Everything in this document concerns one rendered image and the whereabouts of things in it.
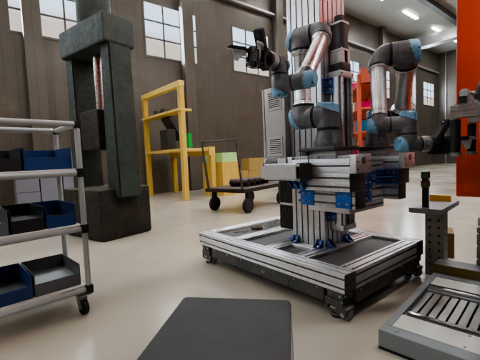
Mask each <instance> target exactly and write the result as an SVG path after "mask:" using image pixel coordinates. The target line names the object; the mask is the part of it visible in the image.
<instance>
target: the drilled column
mask: <svg viewBox="0 0 480 360"><path fill-rule="evenodd" d="M438 259H446V260H448V212H446V213H445V214H443V215H436V214H425V274H428V275H432V274H433V272H434V263H435V262H436V261H437V260H438ZM429 271H430V272H429Z"/></svg>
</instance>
